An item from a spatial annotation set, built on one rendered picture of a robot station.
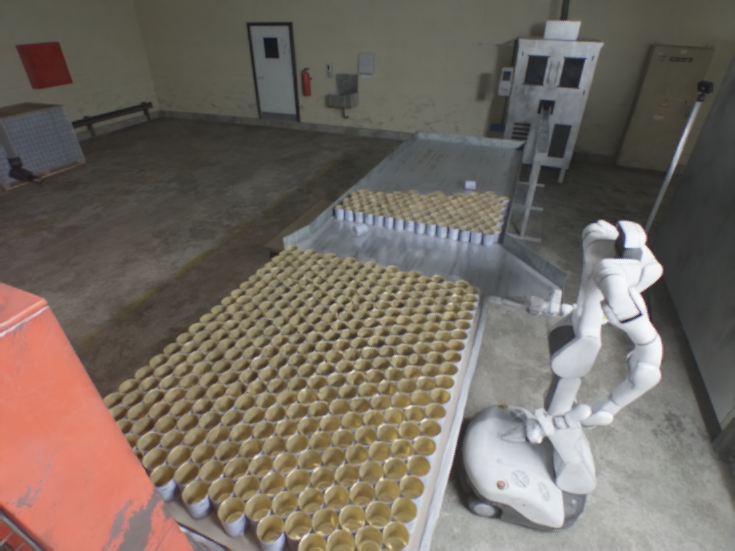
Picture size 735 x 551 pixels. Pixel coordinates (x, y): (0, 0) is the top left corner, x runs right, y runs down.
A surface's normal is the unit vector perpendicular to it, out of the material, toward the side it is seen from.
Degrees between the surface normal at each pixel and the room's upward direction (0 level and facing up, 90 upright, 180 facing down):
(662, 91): 90
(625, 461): 0
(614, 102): 90
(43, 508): 90
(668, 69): 90
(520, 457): 0
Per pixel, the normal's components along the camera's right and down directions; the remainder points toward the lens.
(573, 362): -0.31, 0.52
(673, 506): 0.00, -0.83
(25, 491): 0.93, 0.21
